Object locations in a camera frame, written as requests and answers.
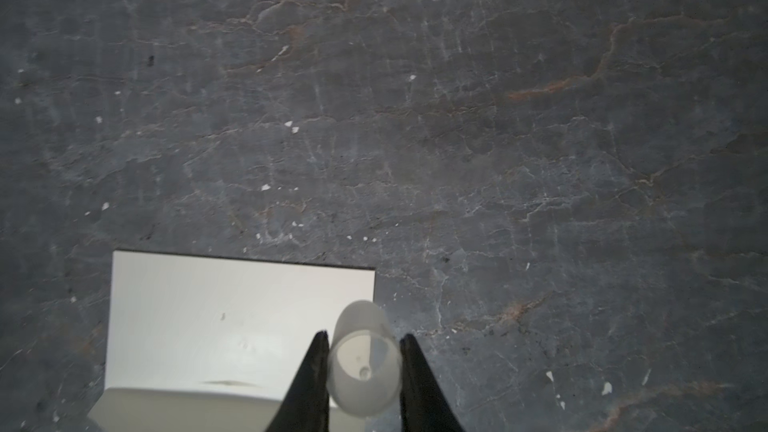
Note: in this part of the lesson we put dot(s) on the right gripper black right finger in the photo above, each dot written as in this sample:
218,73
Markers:
423,406

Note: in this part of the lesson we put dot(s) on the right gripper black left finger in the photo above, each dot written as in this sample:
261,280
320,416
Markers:
305,406

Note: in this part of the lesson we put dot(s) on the white glue stick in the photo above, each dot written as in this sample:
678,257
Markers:
364,365

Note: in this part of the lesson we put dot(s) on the cream paper envelope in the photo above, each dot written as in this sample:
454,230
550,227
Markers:
212,344

